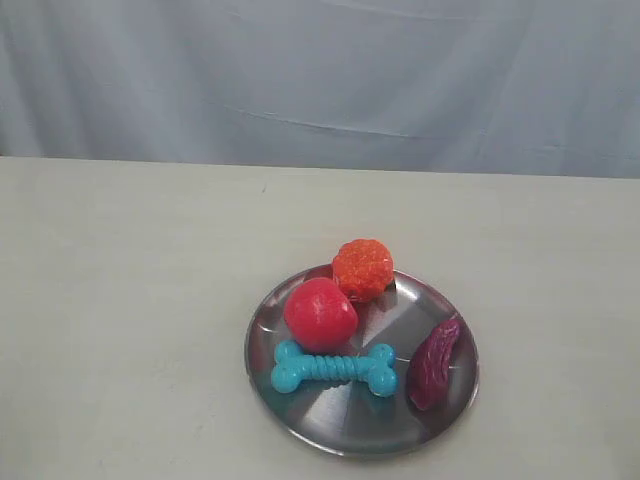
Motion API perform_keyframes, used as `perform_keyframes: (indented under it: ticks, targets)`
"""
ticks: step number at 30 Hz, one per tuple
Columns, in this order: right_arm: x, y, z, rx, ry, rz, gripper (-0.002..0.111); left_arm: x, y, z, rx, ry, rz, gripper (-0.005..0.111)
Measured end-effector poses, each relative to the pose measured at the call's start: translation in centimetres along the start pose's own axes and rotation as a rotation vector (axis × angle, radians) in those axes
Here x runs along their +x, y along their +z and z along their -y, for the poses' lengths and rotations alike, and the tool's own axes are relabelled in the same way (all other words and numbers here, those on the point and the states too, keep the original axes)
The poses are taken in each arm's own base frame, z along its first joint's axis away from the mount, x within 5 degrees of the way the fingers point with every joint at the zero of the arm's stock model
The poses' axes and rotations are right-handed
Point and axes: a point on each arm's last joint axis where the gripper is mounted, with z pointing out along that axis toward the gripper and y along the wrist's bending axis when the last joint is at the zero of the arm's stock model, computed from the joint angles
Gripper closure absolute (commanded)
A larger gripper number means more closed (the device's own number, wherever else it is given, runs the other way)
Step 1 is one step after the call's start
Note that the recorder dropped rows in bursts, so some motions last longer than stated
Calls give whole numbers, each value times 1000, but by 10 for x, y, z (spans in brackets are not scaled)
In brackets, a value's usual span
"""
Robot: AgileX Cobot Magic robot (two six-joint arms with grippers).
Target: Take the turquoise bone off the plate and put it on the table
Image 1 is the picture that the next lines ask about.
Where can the red toy apple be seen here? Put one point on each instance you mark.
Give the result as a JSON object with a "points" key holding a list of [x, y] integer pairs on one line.
{"points": [[319, 316]]}

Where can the light blue backdrop cloth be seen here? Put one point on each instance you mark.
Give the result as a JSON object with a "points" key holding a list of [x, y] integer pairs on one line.
{"points": [[519, 87]]}

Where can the dark purple toy meat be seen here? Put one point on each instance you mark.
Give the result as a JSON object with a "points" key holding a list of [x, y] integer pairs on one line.
{"points": [[427, 379]]}

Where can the round stainless steel plate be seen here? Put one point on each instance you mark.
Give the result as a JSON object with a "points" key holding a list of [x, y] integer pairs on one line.
{"points": [[345, 418]]}

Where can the turquoise toy bone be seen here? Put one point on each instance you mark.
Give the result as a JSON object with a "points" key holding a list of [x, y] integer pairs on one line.
{"points": [[293, 367]]}

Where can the orange textured ball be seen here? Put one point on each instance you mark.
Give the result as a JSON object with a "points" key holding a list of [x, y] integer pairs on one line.
{"points": [[363, 269]]}

